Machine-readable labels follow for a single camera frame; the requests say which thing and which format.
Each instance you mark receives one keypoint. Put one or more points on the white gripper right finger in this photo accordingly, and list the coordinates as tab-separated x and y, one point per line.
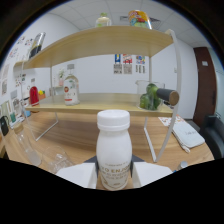
150	172

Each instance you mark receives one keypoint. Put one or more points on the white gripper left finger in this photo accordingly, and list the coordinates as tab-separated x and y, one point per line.
78	175

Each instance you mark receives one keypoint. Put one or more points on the white milk bottle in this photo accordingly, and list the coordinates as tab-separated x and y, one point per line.
114	153

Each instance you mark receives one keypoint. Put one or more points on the clear glass cup with ice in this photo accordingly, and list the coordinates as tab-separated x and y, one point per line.
58	161

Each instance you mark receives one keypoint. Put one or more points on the orange patterned paper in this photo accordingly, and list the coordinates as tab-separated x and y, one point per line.
166	120

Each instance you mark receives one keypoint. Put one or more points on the black chair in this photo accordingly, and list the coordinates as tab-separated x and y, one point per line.
213	136

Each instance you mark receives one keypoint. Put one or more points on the clear bottle with red label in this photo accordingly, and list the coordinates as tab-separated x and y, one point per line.
71	90

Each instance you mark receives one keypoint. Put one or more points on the black kettle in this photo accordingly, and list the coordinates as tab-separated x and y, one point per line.
4	126

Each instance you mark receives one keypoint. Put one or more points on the red liquid glass bottle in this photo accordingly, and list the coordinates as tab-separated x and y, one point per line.
34	96

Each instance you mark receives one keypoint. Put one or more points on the brown door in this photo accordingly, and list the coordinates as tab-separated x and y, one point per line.
204	86

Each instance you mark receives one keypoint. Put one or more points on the black snack packet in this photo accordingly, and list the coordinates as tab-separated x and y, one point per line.
37	45

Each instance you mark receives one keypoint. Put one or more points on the yellow snack bag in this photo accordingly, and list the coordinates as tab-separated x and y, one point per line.
140	19

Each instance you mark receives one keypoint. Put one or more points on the clear bottle with green cap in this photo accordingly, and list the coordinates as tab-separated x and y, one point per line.
103	20

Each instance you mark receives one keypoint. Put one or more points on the multicolour wall poster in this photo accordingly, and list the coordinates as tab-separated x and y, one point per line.
140	60

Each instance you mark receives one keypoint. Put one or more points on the red wall poster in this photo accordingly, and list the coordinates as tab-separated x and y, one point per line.
127	59

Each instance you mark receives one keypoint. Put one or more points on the blue wall poster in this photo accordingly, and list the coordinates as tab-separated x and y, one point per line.
117	59

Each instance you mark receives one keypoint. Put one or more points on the white frame wooden two-tier shelf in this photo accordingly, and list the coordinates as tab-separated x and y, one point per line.
100	43

